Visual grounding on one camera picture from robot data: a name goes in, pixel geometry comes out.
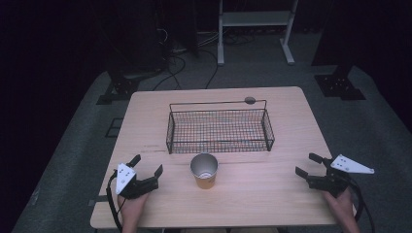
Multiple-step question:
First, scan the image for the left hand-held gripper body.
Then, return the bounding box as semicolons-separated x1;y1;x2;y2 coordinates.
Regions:
115;162;160;200

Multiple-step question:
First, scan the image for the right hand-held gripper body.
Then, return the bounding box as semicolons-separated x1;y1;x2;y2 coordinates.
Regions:
305;153;376;199

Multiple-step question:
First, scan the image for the metal cup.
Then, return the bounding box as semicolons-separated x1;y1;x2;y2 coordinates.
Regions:
189;152;220;190

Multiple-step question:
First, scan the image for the black wire basket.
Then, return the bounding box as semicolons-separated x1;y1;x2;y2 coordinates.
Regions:
165;98;276;155

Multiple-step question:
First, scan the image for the person's left hand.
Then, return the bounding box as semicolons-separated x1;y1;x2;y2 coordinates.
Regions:
117;191;151;225

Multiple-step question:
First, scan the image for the person's right hand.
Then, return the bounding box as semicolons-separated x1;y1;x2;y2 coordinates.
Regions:
322;187;358;224

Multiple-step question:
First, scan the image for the black stand with floor legs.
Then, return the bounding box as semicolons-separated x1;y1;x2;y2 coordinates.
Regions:
95;64;164;106

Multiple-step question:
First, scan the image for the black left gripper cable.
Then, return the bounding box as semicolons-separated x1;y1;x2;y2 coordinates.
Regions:
105;169;124;233

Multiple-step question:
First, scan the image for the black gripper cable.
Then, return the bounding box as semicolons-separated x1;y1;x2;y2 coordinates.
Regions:
105;169;124;233
345;176;377;233

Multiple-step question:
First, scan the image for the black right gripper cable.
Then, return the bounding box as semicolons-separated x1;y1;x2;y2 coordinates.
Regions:
345;176;377;233

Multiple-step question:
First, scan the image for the black stand with base plate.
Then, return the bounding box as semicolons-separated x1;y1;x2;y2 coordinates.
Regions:
310;0;367;102

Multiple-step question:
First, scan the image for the black floor cable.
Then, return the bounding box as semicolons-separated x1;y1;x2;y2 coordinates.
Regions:
152;52;188;92
197;48;220;90

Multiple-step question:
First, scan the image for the white metal stand frame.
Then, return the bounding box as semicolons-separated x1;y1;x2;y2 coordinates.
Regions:
217;0;300;67

